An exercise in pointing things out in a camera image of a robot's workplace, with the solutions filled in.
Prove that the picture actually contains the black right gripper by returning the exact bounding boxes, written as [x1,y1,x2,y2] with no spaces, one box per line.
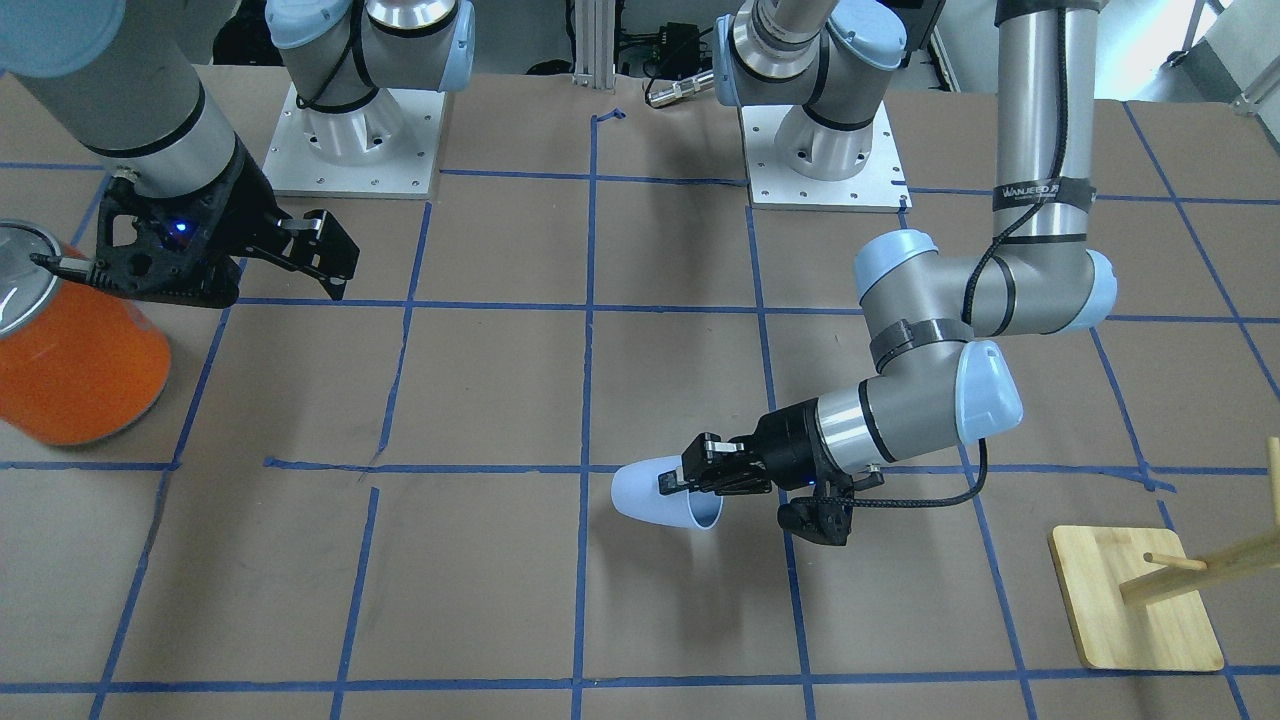
[95,141,360,309]

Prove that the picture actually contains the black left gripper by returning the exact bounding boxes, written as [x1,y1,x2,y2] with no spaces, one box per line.
[658,398,851,496]

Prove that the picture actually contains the light blue plastic cup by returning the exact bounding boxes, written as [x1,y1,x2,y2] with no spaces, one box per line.
[611,456,724,530]

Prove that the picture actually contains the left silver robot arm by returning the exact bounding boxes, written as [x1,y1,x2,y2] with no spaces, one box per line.
[640,1,1117,509]

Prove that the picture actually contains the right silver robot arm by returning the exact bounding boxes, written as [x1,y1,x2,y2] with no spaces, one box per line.
[3,1,475,309]

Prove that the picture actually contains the orange can with grey lid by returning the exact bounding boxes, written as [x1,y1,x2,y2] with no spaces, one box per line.
[1,219,172,447]

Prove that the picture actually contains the wooden mug tree stand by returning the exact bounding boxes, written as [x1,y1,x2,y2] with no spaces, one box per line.
[1048,436,1280,671]

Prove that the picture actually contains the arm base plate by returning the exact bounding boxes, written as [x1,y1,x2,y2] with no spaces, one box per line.
[739,104,913,213]
[261,88,451,200]

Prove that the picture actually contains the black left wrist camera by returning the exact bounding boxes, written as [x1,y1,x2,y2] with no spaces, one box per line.
[776,466,884,547]

